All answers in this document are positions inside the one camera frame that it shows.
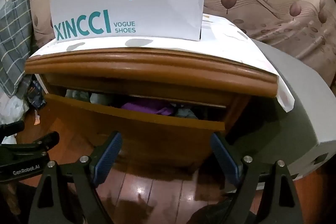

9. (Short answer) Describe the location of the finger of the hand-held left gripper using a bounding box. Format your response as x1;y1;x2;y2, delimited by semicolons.
0;120;25;135
0;132;60;155

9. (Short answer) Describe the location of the grey plaid cloth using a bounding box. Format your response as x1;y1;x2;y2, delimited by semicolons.
0;0;33;97

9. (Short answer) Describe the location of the light grey underwear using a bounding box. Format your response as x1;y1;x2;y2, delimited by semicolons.
66;90;91;105

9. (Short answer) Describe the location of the dark blue packet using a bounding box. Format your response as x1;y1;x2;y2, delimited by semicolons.
26;74;46;109

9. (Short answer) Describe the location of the wooden drawer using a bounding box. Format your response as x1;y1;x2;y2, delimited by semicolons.
43;88;227;167

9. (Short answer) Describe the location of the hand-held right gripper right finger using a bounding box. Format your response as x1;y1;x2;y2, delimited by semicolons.
210;132;307;224

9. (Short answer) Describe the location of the white dotted cloth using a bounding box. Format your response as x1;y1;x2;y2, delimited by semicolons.
28;13;296;112

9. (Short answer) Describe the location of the white plastic bag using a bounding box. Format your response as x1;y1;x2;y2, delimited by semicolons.
0;97;28;126

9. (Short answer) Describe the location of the purple underwear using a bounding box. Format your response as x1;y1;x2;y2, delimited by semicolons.
121;102;175;117

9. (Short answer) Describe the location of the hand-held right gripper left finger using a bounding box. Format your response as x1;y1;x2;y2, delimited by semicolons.
28;131;123;224

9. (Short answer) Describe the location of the wooden nightstand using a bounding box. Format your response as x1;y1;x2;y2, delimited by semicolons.
25;51;279;169

